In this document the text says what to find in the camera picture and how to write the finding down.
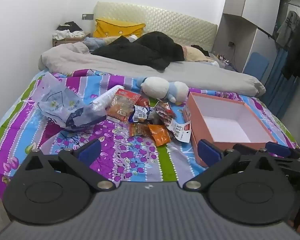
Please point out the white red-label snack packet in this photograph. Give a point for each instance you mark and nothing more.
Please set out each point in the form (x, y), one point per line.
(180, 130)

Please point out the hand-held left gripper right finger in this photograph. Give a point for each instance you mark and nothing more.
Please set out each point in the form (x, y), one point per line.
(208, 152)

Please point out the clear green-label snack packet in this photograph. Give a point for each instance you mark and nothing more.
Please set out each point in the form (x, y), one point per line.
(138, 130)

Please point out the small shiny red packet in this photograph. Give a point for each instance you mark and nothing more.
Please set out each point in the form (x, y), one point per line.
(143, 102)

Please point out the beige pillow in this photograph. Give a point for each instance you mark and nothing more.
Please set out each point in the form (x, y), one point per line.
(193, 54)

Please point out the tall grey wardrobe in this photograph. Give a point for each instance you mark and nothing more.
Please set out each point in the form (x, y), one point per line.
(262, 45)

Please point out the clear red-top snack packet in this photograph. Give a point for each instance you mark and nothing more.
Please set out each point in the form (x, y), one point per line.
(120, 105)

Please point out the white crumpled cloth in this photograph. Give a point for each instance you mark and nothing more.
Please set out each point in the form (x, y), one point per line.
(65, 34)

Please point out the white blue plush toy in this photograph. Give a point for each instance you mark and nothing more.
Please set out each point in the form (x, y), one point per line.
(156, 87)

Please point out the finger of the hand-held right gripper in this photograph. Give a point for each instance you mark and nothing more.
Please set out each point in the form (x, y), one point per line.
(277, 148)
(296, 168)

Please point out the light blue garment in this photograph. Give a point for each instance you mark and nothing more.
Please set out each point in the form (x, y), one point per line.
(95, 42)

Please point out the blue white snack packet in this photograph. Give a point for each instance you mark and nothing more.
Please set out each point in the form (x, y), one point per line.
(140, 113)

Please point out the floral striped bedsheet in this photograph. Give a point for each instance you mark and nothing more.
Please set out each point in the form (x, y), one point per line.
(127, 155)

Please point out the quilted cream headboard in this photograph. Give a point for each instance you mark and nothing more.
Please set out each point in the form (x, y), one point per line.
(165, 20)

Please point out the orange red snack packet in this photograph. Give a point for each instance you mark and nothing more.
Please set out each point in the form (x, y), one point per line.
(160, 135)

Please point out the blue curtain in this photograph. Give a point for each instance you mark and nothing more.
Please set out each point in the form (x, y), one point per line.
(280, 85)

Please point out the sleeve of paper cups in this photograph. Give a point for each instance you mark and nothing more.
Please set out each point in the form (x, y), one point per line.
(107, 96)

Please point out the small white object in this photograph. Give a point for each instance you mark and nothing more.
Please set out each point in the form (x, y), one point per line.
(133, 38)

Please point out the cluster of small bottles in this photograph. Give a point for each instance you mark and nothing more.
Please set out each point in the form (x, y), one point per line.
(222, 58)

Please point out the grey overhead cabinet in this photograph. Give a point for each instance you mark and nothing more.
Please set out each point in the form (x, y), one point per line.
(255, 2)

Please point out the black hanging coat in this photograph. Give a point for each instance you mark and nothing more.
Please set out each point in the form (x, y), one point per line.
(298, 52)

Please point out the yellow pillow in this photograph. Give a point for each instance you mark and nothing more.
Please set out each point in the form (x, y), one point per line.
(115, 28)

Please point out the blue padded board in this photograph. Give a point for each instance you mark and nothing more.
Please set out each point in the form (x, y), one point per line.
(256, 66)

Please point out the black folded clothes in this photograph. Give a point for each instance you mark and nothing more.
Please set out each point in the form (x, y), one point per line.
(71, 26)

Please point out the pink cardboard box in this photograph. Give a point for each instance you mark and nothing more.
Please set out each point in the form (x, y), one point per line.
(227, 122)

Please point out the grey striped hanging jacket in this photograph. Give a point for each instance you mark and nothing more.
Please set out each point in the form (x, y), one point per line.
(286, 30)

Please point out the dark cloth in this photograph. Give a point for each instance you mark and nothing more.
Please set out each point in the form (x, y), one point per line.
(201, 48)

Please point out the grey wall socket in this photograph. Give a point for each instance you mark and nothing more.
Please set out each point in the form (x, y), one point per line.
(87, 17)

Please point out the translucent printed plastic bag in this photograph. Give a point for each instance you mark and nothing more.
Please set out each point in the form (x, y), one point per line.
(62, 105)

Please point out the black jacket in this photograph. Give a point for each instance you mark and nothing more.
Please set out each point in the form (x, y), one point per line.
(145, 50)

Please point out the dark red snack packet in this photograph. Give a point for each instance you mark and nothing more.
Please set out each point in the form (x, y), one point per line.
(165, 112)

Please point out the grey duvet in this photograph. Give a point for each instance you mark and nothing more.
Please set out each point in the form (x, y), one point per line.
(115, 62)

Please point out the wooden nightstand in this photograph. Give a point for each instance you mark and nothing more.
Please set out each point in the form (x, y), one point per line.
(70, 41)

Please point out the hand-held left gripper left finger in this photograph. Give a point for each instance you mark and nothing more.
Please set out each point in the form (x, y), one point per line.
(90, 151)

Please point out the black wall plug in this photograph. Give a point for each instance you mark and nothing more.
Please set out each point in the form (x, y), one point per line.
(232, 44)

